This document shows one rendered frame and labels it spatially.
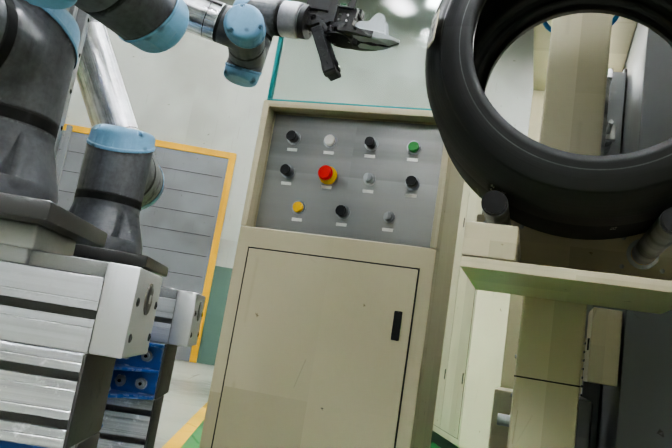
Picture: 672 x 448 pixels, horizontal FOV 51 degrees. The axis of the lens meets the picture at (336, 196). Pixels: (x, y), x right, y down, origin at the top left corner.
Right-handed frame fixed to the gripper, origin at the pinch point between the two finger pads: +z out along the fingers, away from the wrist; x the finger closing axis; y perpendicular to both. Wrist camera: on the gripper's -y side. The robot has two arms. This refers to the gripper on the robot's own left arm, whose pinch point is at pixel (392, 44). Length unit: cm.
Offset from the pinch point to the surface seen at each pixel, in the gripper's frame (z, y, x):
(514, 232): 31.9, -33.1, -9.0
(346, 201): -18, -24, 56
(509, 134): 27.7, -17.9, -12.8
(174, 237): -484, -10, 792
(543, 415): 44, -62, 28
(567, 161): 37.6, -20.6, -12.8
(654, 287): 54, -37, -9
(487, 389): 16, -74, 365
